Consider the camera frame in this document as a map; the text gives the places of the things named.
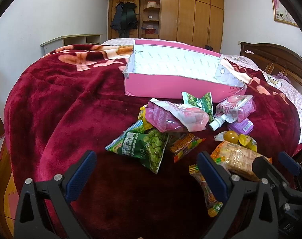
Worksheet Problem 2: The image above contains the orange rice cracker pack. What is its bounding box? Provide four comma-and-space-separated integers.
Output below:
210, 141, 262, 181

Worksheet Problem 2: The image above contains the purple snack tin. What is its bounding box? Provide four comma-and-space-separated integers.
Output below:
228, 118, 253, 135

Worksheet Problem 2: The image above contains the burger gummy candy packet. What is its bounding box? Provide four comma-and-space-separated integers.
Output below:
169, 133, 205, 163

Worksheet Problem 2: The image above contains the small green pea snack packet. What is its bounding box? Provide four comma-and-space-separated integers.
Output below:
182, 92, 214, 123

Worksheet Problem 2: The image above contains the pink peach jelly pouch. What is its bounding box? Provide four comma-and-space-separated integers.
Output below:
144, 98, 209, 133

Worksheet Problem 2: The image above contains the large green pea snack bag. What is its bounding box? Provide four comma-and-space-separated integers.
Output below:
105, 129, 170, 174

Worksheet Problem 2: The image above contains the yellow pastry packet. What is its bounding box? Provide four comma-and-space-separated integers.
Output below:
137, 106, 153, 131

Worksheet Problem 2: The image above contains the yellow green candy packet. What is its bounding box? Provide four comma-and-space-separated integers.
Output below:
238, 134, 257, 152

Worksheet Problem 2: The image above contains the wooden headboard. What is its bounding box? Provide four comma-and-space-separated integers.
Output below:
240, 42, 302, 94

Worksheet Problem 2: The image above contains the red floral fleece blanket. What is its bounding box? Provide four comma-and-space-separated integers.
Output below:
3, 44, 301, 239

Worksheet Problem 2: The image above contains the black bag by wardrobe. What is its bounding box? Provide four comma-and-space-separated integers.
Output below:
205, 45, 212, 51

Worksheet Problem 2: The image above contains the pink cardboard box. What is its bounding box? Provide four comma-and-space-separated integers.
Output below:
124, 39, 247, 103

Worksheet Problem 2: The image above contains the framed wedding photo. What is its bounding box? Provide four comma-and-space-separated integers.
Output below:
272, 0, 298, 27

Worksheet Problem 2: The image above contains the wooden wardrobe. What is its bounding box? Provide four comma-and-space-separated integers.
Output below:
108, 0, 224, 52

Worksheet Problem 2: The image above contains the white low shelf unit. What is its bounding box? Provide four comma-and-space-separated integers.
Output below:
40, 34, 101, 56

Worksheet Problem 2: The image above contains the dark hanging coat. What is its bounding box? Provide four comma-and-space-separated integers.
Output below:
111, 2, 138, 38

